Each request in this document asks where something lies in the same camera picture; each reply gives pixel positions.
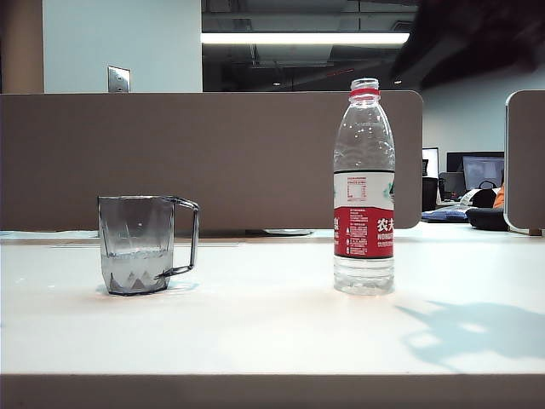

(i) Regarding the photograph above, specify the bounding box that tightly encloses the clear water bottle red label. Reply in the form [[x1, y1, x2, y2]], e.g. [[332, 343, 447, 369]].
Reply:
[[332, 77, 397, 297]]

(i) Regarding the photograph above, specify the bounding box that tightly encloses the transparent grey plastic mug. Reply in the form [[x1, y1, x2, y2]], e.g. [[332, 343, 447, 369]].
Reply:
[[97, 194, 200, 297]]

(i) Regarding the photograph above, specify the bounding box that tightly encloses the silver monitor stand base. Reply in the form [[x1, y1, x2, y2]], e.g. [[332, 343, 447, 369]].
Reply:
[[262, 228, 314, 237]]

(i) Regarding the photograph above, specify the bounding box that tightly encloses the large brown desk partition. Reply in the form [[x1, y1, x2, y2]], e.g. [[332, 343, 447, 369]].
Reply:
[[0, 89, 425, 239]]

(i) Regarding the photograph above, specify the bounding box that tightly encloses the long white ceiling light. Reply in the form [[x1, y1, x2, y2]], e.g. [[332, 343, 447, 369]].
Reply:
[[200, 32, 411, 45]]

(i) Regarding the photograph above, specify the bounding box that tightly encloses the blue cloth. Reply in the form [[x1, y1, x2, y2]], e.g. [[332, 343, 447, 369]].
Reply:
[[421, 206, 469, 224]]

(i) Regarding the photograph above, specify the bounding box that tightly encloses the black computer monitor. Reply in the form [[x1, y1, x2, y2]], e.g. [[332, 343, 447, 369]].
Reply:
[[445, 151, 507, 193]]

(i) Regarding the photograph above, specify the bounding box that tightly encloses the black oval cushion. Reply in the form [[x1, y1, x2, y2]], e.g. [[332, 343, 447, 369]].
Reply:
[[464, 206, 511, 233]]

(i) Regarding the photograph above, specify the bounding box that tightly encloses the brown partition with white edge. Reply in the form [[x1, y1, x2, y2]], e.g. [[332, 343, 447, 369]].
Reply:
[[503, 89, 545, 236]]

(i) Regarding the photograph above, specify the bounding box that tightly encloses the metal wall switch plate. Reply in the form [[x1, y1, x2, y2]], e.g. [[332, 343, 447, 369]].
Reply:
[[106, 65, 132, 94]]

